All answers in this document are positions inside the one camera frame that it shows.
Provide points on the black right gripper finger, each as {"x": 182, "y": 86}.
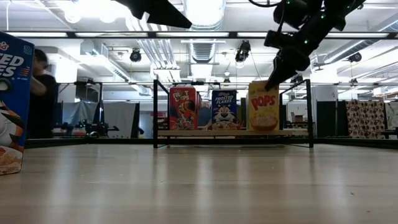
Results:
{"x": 281, "y": 39}

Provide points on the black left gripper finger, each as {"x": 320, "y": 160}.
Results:
{"x": 155, "y": 12}

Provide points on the yellow Corn Pops cereal box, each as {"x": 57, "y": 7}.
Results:
{"x": 262, "y": 113}

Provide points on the blue Frosted Flakes cereal box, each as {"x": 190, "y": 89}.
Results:
{"x": 15, "y": 93}
{"x": 224, "y": 109}

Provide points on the red Froot Loops cereal box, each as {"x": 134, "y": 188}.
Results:
{"x": 183, "y": 109}

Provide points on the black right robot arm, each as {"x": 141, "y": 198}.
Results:
{"x": 314, "y": 15}

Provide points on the black-framed wooden shelf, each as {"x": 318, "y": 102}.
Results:
{"x": 217, "y": 132}

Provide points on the black ceiling spotlight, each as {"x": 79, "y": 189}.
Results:
{"x": 354, "y": 58}
{"x": 243, "y": 51}
{"x": 135, "y": 55}
{"x": 299, "y": 79}

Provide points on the black overhead light bar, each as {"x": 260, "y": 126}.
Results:
{"x": 199, "y": 35}

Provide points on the brown cardboard box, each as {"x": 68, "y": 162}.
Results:
{"x": 298, "y": 117}

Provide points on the black partition panel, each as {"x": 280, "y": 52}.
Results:
{"x": 326, "y": 118}

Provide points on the brown patterned cloth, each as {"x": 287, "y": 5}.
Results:
{"x": 365, "y": 118}

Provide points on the black equipment rack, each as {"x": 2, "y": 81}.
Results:
{"x": 88, "y": 92}

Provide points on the white board panel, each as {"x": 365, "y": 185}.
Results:
{"x": 118, "y": 119}

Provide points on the grey blue tarp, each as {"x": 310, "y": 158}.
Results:
{"x": 82, "y": 112}

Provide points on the person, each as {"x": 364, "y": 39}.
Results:
{"x": 43, "y": 102}

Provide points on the silver ceiling air duct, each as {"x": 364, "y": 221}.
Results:
{"x": 203, "y": 14}

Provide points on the black metal table frame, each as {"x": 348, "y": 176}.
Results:
{"x": 342, "y": 141}

